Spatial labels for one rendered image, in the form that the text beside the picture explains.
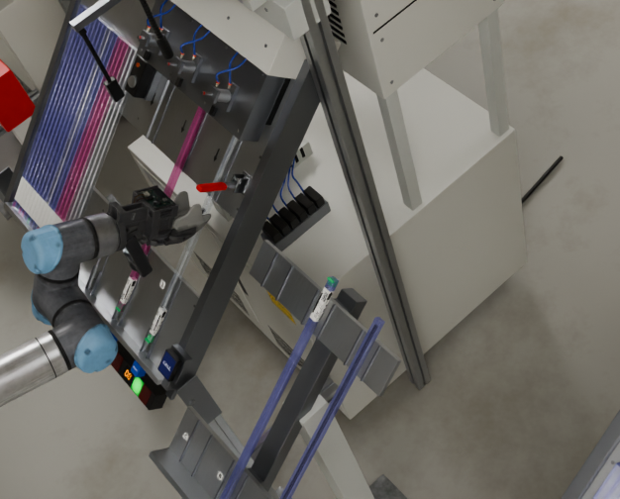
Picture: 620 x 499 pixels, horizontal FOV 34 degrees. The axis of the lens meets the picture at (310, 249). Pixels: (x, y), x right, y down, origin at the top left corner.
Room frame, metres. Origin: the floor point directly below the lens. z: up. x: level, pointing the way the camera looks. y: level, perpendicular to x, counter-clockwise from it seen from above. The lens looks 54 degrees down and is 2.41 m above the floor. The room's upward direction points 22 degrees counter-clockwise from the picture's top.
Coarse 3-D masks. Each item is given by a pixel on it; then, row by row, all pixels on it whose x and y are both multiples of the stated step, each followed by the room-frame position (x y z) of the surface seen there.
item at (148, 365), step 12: (12, 204) 1.67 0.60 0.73; (12, 216) 1.63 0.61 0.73; (24, 228) 1.58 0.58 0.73; (84, 288) 1.36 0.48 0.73; (96, 300) 1.32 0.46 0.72; (108, 312) 1.28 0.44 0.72; (108, 324) 1.24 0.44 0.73; (120, 336) 1.20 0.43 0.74; (132, 348) 1.16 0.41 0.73; (144, 360) 1.12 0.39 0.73; (156, 372) 1.09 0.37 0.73; (156, 384) 1.06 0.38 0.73
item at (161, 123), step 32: (96, 0) 1.78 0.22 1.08; (128, 0) 1.70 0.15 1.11; (128, 32) 1.65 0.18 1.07; (128, 96) 1.56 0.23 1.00; (160, 96) 1.49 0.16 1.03; (160, 128) 1.44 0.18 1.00; (224, 128) 1.32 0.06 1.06; (192, 160) 1.33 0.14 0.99; (256, 160) 1.22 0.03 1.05; (224, 192) 1.23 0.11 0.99
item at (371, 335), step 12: (372, 324) 0.80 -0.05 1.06; (372, 336) 0.79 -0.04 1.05; (360, 348) 0.79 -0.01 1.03; (360, 360) 0.78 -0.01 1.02; (348, 372) 0.78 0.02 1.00; (348, 384) 0.76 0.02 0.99; (336, 396) 0.76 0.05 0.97; (336, 408) 0.75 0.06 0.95; (324, 420) 0.75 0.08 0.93; (324, 432) 0.74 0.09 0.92; (312, 444) 0.73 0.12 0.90; (312, 456) 0.72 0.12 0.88; (300, 468) 0.72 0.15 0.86; (288, 492) 0.70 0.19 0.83
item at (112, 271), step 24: (96, 192) 1.49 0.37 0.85; (96, 264) 1.37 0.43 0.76; (120, 264) 1.33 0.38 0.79; (168, 264) 1.24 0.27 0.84; (96, 288) 1.34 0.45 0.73; (120, 288) 1.29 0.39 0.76; (144, 288) 1.24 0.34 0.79; (192, 288) 1.16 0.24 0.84; (120, 312) 1.26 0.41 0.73; (144, 312) 1.21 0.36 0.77; (168, 312) 1.16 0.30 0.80; (192, 312) 1.12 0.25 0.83; (144, 336) 1.17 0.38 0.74; (168, 336) 1.13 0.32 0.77
